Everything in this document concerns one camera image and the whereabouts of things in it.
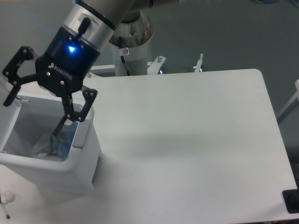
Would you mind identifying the white crumpled tissue ball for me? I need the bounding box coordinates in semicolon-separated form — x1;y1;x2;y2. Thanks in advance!
1;190;15;204

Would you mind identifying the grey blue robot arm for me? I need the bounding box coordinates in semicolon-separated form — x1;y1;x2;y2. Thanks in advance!
2;0;166;135

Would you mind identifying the white paper carton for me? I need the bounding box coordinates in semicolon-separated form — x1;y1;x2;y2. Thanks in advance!
31;133;59;161

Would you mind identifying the clear plastic water bottle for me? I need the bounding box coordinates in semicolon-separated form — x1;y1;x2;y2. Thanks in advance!
51;121;78;159

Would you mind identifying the thin white stick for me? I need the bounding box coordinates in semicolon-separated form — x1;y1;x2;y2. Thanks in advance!
0;198;10;219

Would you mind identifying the white frame at right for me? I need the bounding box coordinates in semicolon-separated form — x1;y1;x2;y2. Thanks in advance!
277;80;299;125

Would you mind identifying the black device at table edge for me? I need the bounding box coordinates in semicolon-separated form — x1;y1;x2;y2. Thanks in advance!
282;189;299;214

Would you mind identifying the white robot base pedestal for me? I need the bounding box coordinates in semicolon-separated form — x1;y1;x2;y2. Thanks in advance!
109;11;154;77

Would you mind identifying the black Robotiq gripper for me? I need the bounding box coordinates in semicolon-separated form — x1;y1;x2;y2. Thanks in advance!
2;27;100;136

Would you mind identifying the white plastic trash can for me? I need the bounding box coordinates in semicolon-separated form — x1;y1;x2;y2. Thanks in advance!
0;82;102;194

